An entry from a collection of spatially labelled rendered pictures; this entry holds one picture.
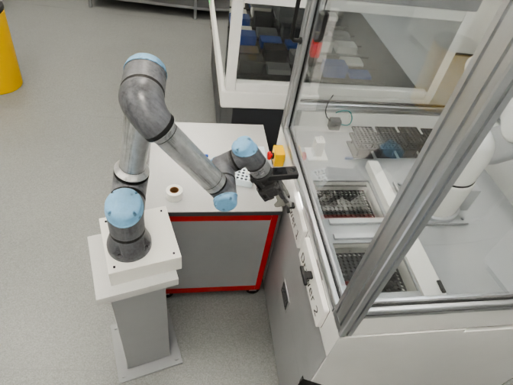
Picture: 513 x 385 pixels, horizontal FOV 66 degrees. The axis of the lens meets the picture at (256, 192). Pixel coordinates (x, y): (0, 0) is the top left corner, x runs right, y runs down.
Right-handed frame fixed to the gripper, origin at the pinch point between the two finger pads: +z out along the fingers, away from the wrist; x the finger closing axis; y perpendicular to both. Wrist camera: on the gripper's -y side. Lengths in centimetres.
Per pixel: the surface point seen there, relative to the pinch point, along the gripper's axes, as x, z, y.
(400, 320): 55, 4, -22
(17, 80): -216, -30, 194
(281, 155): -29.4, 3.4, -0.2
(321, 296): 41.0, 1.9, -1.6
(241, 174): -28.9, 3.2, 19.8
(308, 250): 22.8, 2.0, -1.4
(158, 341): 20, 29, 83
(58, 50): -287, -15, 185
